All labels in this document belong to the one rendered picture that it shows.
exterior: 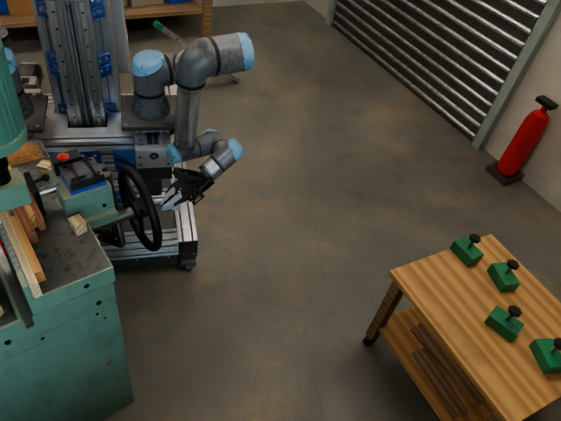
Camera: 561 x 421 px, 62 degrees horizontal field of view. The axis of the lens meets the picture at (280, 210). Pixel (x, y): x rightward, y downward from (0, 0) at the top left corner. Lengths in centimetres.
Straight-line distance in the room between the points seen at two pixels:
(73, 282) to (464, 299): 138
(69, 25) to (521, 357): 195
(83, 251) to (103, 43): 93
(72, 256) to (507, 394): 141
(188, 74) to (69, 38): 60
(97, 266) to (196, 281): 111
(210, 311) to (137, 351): 37
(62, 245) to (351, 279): 157
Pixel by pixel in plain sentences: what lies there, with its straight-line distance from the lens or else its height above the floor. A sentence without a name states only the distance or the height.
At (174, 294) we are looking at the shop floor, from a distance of 234.
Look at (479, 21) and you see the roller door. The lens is 374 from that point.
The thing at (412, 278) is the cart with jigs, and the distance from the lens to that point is 192.
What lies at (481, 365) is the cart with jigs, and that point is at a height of 53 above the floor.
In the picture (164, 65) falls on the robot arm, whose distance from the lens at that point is 186.
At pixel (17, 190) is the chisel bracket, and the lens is 133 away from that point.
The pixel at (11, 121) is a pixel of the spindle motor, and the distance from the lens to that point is 118.
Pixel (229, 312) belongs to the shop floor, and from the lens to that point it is 228.
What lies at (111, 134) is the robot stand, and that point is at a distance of 201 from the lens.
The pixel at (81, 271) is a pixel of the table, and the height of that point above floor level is 90.
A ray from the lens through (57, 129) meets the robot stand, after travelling 207.
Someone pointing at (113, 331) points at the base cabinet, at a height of 56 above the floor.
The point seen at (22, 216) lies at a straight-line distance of 142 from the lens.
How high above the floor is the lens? 192
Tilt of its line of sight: 44 degrees down
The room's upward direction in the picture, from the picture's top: 12 degrees clockwise
